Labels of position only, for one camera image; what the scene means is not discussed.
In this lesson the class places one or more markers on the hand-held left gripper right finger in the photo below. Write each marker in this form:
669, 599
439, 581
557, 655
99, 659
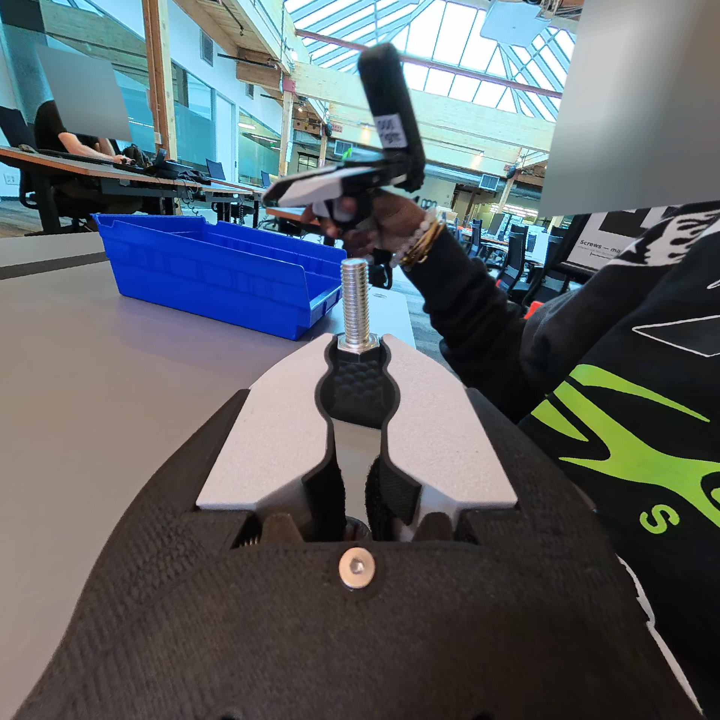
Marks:
439, 439

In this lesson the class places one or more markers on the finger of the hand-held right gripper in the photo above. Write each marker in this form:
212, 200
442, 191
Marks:
338, 186
293, 210

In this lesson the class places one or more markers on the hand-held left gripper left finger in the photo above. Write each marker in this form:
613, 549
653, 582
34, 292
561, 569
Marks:
276, 439

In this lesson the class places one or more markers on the blue plastic bin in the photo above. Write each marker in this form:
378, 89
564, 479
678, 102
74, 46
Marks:
203, 276

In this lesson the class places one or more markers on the silver hex bolt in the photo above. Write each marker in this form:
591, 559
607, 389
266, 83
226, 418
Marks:
356, 304

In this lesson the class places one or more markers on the person's right forearm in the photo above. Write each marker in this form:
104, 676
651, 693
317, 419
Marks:
484, 315

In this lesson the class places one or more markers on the black round cushion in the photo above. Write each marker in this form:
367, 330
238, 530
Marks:
358, 394

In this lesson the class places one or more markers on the wooden office desk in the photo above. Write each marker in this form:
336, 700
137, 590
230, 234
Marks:
113, 169

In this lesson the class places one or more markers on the wooden pillar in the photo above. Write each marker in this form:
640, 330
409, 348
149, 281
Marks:
160, 79

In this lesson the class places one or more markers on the black printed shirt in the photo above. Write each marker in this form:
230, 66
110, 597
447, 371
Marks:
641, 450

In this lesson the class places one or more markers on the white desk sign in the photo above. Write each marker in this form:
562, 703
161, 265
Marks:
608, 242

